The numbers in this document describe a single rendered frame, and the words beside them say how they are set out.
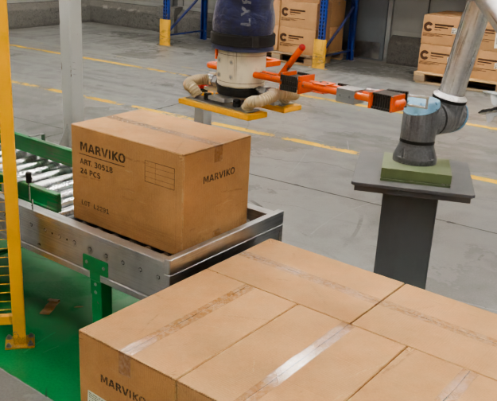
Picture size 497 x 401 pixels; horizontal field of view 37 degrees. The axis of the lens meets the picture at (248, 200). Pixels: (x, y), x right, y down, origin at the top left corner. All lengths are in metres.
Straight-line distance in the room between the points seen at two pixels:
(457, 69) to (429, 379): 1.56
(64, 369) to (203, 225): 0.84
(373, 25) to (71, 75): 6.54
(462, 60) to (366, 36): 8.30
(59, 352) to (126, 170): 0.87
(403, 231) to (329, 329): 1.05
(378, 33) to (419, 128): 8.32
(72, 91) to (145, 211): 3.14
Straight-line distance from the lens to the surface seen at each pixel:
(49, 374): 3.13
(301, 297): 2.53
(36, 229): 3.14
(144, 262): 2.70
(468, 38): 3.28
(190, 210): 2.72
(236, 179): 2.90
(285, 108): 2.61
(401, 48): 11.28
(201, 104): 2.60
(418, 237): 3.30
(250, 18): 2.52
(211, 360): 2.15
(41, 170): 3.81
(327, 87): 2.39
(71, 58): 5.82
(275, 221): 3.07
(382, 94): 2.27
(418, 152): 3.22
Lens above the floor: 1.69
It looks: 20 degrees down
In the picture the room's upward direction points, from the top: 3 degrees clockwise
